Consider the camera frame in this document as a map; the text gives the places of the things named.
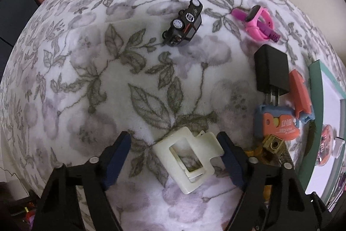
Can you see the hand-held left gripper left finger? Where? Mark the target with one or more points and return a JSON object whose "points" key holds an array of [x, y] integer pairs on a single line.
{"points": [[117, 160]]}

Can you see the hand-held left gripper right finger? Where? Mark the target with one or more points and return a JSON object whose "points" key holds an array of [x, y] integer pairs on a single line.
{"points": [[232, 160]]}

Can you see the white plastic frame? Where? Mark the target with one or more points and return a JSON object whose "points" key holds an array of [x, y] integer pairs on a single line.
{"points": [[165, 155]]}

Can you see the white box with green rim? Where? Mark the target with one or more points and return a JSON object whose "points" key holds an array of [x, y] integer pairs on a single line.
{"points": [[324, 112]]}

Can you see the pink and purple watch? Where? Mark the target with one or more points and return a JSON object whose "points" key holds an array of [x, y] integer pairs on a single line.
{"points": [[255, 20]]}

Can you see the black toy car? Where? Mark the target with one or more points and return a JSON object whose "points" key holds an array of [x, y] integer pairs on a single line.
{"points": [[186, 24]]}

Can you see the orange plastic piece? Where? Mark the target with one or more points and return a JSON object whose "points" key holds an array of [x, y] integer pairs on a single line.
{"points": [[255, 152]]}

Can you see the brass metal block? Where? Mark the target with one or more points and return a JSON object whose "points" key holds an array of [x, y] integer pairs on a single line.
{"points": [[275, 145]]}

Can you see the floral blanket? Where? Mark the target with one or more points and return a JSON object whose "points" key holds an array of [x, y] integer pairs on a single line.
{"points": [[81, 84]]}

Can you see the pink round toy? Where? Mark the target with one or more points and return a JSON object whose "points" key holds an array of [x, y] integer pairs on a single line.
{"points": [[325, 144]]}

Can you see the coral plastic clip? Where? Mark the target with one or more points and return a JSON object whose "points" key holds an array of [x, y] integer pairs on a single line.
{"points": [[300, 93]]}

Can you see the black power adapter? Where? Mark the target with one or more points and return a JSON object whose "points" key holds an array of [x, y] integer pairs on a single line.
{"points": [[271, 70]]}

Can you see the dark cabinet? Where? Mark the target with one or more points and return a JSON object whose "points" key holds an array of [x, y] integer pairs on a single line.
{"points": [[13, 20]]}

